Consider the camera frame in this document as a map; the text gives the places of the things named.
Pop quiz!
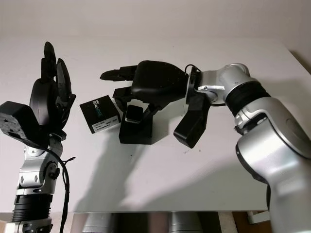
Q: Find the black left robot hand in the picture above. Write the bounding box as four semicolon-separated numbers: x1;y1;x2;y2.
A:
29;41;77;134

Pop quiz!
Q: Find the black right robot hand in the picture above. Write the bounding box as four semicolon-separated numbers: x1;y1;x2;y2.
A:
101;60;192;120

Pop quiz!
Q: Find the small silver camera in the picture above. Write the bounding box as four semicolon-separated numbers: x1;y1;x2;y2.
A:
125;104;144;124

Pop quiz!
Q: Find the black printed box lid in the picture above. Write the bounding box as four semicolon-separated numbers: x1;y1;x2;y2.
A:
79;95;121;134

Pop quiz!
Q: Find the black foam-lined box base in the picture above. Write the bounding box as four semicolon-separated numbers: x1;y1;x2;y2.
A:
119;106;154;146

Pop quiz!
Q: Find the silver robot leg cylinder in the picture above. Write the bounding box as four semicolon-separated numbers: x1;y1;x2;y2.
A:
169;212;202;233
82;213;112;233

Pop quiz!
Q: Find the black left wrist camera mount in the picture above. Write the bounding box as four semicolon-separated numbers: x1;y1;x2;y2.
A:
0;101;48;149

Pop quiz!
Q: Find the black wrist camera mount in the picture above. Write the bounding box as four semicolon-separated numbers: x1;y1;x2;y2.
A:
0;101;48;149
173;93;212;149

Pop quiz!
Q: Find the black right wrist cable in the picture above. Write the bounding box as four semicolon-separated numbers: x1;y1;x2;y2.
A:
184;63;202;73

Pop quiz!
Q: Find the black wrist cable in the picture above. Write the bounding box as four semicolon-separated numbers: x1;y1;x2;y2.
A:
184;63;202;73
36;144;76;233

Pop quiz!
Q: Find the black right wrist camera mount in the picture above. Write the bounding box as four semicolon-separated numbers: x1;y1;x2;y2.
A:
173;93;212;149

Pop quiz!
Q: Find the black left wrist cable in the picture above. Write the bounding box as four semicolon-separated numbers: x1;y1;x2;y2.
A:
36;144;76;233

